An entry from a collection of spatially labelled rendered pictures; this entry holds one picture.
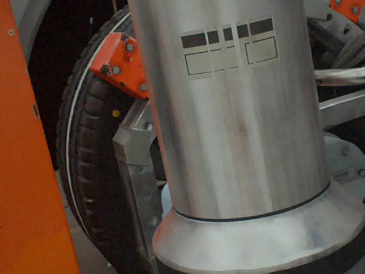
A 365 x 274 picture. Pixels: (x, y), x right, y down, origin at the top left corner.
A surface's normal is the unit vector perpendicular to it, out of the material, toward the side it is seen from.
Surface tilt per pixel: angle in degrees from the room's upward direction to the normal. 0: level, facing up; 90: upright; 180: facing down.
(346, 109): 90
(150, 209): 90
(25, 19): 90
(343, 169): 90
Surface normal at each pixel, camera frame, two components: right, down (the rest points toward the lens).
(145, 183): 0.38, 0.15
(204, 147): -0.40, 0.31
